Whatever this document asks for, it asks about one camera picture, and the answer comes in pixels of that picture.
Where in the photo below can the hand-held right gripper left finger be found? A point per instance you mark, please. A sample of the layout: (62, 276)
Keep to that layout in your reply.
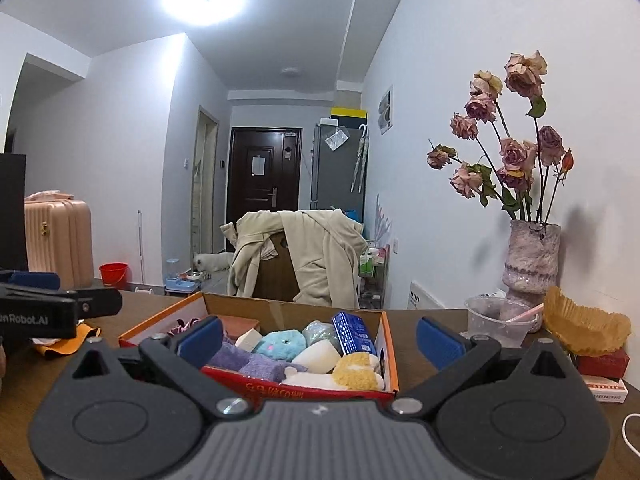
(202, 340)

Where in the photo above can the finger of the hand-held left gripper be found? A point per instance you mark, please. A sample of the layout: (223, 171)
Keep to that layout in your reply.
(100, 302)
(35, 280)

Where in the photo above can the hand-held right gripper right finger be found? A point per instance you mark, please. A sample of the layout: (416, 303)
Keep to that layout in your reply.
(440, 342)

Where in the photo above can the pink satin cloth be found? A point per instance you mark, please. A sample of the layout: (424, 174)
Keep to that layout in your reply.
(181, 327)

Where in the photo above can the red cardboard box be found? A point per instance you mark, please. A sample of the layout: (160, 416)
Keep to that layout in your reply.
(390, 360)

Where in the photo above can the grey-purple cloth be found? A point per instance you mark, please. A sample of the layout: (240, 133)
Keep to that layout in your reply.
(260, 367)

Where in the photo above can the blue plush toy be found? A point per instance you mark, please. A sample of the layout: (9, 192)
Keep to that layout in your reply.
(280, 346)

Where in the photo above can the blue tissue pack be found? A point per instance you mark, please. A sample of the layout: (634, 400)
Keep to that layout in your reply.
(355, 335)

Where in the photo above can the red bucket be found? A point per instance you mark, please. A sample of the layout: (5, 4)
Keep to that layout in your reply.
(113, 276)

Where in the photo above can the orange cloth with plastic bag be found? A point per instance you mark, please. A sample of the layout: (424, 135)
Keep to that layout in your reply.
(55, 347)

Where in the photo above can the brown foam block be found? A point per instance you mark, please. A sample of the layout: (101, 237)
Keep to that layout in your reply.
(242, 322)

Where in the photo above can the beige foam block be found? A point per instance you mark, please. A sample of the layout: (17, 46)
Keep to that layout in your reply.
(247, 341)

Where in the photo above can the pink suitcase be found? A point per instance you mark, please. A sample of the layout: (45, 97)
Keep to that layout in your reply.
(57, 240)

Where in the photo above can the white panel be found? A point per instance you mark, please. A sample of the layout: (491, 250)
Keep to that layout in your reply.
(425, 296)

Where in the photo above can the clear plastic cup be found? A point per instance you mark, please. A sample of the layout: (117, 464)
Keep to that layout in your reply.
(495, 330)

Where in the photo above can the pet food bowl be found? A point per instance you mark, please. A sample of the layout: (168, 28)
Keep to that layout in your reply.
(196, 276)

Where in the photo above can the white mop pole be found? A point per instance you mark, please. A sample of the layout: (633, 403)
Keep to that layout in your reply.
(141, 250)

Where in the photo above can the black monitor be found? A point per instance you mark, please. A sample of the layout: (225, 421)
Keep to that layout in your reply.
(12, 210)

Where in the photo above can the pet water dispenser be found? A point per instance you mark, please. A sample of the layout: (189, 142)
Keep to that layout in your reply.
(172, 272)

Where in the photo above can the pink straw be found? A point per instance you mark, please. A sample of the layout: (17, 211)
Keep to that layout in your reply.
(525, 312)

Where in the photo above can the yellow plush toy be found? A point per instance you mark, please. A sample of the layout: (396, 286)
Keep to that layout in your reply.
(355, 374)

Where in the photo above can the storage rack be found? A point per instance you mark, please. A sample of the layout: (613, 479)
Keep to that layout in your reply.
(374, 280)

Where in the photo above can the brown chair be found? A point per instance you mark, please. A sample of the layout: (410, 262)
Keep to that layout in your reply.
(277, 275)

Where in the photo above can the glittery clear ball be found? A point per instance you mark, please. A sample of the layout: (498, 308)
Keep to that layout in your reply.
(320, 332)

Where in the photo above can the pink speckled vase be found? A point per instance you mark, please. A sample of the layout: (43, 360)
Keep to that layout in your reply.
(532, 260)

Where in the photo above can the beige coat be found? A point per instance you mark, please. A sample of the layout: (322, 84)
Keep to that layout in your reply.
(320, 255)

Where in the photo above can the orange paper baking liners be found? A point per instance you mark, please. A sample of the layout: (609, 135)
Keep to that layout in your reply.
(585, 327)

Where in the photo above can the red flat box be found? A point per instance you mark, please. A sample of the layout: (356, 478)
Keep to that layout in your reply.
(605, 364)

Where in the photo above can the white flat box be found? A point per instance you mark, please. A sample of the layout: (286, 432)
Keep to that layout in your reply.
(607, 390)

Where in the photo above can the dark brown door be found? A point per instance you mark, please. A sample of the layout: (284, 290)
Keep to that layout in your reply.
(285, 180)

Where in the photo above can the paper sheet on door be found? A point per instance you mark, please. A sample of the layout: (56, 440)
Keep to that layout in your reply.
(257, 166)

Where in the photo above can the grey fridge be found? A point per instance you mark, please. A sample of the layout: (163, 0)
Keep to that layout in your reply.
(335, 180)

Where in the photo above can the white folded umbrella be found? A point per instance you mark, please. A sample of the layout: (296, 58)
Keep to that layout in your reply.
(360, 160)

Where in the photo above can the bunch of dried roses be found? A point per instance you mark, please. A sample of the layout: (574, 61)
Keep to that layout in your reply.
(515, 155)

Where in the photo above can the clear plastic pouch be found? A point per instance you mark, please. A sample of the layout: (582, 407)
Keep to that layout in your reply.
(336, 138)

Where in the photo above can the yellow box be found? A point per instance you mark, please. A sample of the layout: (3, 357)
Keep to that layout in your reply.
(348, 116)

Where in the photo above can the small round ceiling fixture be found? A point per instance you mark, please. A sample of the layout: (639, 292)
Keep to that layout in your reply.
(292, 71)

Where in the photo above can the white wall outlet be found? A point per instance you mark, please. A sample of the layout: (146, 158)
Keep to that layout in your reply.
(396, 246)

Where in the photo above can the wall poster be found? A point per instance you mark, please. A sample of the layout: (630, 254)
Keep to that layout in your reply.
(385, 110)

